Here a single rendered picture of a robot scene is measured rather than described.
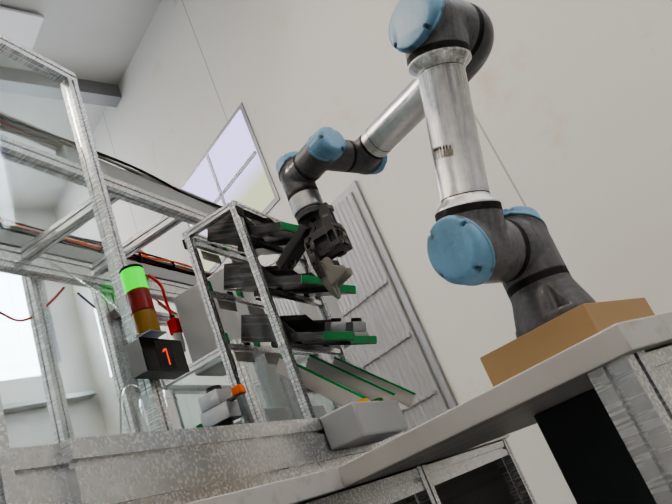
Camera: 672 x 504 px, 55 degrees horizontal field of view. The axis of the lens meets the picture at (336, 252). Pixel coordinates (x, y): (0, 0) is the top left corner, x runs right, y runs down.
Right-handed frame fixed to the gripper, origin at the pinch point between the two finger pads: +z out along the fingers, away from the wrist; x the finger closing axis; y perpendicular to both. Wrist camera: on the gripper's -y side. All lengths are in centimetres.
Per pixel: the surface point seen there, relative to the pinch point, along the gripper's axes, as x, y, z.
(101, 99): 433, -375, -538
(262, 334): 18.2, -30.2, -6.2
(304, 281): 16.1, -12.6, -12.5
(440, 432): -48, 25, 38
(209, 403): -27.1, -19.9, 16.2
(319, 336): 15.3, -13.8, 2.4
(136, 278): -25.4, -29.6, -15.3
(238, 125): 371, -176, -333
